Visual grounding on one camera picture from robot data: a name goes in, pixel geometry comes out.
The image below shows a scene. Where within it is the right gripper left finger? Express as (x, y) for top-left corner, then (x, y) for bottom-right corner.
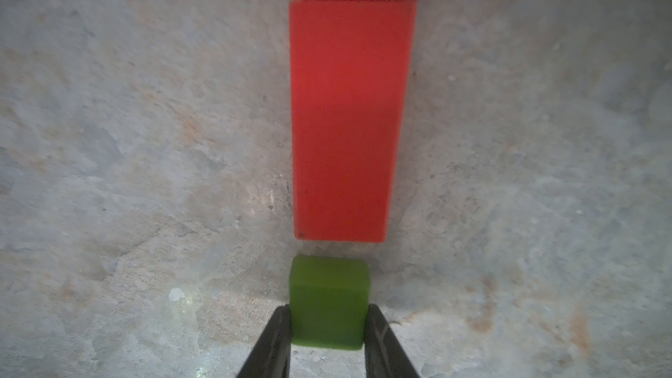
(236, 304), (292, 378)

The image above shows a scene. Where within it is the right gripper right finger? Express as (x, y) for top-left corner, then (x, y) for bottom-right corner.
(364, 304), (420, 378)

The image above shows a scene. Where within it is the green block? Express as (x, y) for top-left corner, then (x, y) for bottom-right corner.
(289, 255), (371, 350)

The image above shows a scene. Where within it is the red block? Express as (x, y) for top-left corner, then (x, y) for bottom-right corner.
(290, 0), (417, 243)

